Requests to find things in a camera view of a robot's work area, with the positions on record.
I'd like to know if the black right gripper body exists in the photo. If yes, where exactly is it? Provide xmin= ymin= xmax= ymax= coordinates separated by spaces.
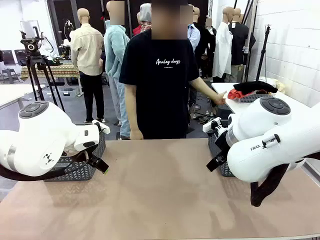
xmin=211 ymin=121 xmax=231 ymax=162

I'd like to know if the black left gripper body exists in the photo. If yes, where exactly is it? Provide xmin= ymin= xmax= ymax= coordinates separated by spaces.
xmin=84 ymin=149 xmax=101 ymax=168

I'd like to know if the person's right forearm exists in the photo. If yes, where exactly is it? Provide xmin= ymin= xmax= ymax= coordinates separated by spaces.
xmin=124 ymin=83 xmax=141 ymax=131

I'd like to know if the person's left forearm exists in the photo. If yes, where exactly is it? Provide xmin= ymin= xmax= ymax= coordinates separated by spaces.
xmin=189 ymin=76 xmax=221 ymax=102

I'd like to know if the person's left hand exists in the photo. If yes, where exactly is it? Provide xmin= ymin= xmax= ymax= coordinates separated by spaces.
xmin=214 ymin=90 xmax=228 ymax=106

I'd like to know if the person's right hand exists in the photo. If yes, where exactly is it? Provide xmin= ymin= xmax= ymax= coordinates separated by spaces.
xmin=129 ymin=128 xmax=145 ymax=141

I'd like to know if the grey perforated plastic basket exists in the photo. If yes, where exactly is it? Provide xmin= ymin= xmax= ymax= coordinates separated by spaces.
xmin=43 ymin=122 xmax=107 ymax=182
xmin=207 ymin=132 xmax=236 ymax=178

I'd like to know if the red spare garment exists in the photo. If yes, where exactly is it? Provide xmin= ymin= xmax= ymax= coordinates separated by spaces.
xmin=226 ymin=89 xmax=268 ymax=101

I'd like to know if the white side table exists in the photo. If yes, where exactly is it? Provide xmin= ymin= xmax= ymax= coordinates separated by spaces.
xmin=0 ymin=83 xmax=47 ymax=110
xmin=211 ymin=77 xmax=313 ymax=116

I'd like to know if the small grey mesh basket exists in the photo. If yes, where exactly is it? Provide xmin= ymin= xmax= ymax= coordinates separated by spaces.
xmin=236 ymin=93 xmax=276 ymax=104

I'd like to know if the black spare garment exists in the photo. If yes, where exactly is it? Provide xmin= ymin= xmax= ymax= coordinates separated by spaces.
xmin=233 ymin=80 xmax=279 ymax=96

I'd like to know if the cream cloth bundle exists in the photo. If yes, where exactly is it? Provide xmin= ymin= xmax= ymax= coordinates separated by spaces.
xmin=271 ymin=78 xmax=286 ymax=94

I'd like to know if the person in black t-shirt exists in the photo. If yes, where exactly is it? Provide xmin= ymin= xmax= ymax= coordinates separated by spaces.
xmin=118 ymin=0 xmax=201 ymax=140

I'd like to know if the mannequin in white shirt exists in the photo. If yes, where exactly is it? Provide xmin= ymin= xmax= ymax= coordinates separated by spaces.
xmin=212 ymin=6 xmax=236 ymax=83

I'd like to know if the table with patterned cloth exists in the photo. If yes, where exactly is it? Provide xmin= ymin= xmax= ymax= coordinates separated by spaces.
xmin=20 ymin=63 xmax=81 ymax=81

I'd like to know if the black light stand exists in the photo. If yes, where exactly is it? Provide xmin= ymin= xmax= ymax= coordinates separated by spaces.
xmin=255 ymin=24 xmax=273 ymax=82

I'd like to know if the mannequin in black shirt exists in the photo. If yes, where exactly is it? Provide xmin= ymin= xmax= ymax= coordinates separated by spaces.
xmin=228 ymin=8 xmax=257 ymax=76

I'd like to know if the mannequin in beige shirt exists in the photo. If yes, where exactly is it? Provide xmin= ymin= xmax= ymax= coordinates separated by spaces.
xmin=70 ymin=7 xmax=105 ymax=124

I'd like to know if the mannequin in light blue fleece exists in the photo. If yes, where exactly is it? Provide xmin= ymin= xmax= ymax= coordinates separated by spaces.
xmin=103 ymin=0 xmax=132 ymax=140

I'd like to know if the mannequin in blue shirt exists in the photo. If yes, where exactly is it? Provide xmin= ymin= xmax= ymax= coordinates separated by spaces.
xmin=187 ymin=4 xmax=202 ymax=52

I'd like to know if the grey stool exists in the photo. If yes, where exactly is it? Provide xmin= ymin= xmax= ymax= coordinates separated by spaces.
xmin=1 ymin=68 xmax=20 ymax=85

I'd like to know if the mannequin in grey hood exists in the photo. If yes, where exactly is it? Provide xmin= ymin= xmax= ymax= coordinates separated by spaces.
xmin=132 ymin=2 xmax=153 ymax=36

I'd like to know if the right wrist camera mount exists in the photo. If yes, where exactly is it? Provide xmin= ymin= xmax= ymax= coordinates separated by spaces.
xmin=202 ymin=116 xmax=223 ymax=133

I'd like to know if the right arm black sleeved cable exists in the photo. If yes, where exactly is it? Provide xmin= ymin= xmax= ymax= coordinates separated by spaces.
xmin=249 ymin=152 xmax=320 ymax=208

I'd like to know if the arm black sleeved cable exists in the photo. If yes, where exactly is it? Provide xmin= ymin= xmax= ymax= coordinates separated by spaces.
xmin=0 ymin=149 xmax=91 ymax=182
xmin=249 ymin=152 xmax=320 ymax=208

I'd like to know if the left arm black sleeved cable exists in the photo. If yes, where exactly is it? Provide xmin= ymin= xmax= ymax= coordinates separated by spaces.
xmin=0 ymin=149 xmax=91 ymax=182

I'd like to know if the black camera tripod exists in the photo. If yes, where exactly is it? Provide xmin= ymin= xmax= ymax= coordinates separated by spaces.
xmin=24 ymin=54 xmax=66 ymax=113

